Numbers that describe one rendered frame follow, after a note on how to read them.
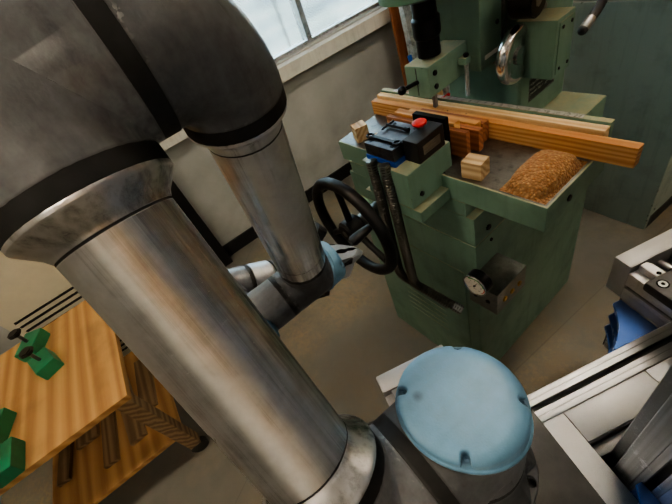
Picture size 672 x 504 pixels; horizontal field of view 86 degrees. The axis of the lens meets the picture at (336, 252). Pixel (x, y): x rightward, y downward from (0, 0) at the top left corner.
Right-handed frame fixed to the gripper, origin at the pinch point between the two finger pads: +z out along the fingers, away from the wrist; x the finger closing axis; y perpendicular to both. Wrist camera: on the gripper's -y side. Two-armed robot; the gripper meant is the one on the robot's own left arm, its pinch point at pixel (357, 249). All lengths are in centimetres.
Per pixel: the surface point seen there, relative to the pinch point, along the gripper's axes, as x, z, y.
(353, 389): -20, 29, 82
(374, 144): -7.2, 6.4, -20.4
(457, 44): -11, 30, -41
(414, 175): 2.6, 9.7, -16.5
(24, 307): -121, -76, 76
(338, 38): -141, 87, -43
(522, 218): 21.0, 21.6, -13.1
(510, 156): 10.6, 28.8, -21.7
